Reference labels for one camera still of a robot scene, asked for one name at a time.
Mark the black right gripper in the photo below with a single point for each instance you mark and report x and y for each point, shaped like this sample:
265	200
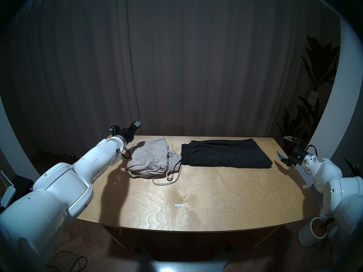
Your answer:
296	155

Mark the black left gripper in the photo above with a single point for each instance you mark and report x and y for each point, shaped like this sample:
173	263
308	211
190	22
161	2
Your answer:
127	134

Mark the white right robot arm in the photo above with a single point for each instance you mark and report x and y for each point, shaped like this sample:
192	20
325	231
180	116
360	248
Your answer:
334	183

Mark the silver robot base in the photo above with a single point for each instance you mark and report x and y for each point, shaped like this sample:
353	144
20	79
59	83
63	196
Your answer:
184	263

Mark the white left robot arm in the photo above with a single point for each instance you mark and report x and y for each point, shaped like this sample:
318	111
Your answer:
56	195

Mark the white plant tag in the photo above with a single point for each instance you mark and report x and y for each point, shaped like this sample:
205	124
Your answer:
313	97

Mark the brown pleated curtain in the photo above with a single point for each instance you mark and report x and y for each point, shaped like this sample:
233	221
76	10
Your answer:
175	61

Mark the tall dark leafy plant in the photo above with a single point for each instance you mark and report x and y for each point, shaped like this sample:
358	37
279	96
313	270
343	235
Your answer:
320	64

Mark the white cylindrical plant pot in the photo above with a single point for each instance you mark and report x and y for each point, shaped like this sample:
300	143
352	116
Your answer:
307	237

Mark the black round base foot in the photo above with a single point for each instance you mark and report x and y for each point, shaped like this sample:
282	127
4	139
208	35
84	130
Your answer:
229	248
138	249

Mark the black computer tower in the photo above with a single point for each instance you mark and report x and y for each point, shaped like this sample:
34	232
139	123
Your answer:
22	183

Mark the small white box device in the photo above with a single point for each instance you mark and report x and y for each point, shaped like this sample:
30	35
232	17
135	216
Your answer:
8	196

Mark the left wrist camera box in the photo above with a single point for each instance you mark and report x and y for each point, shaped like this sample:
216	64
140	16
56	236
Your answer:
114	129

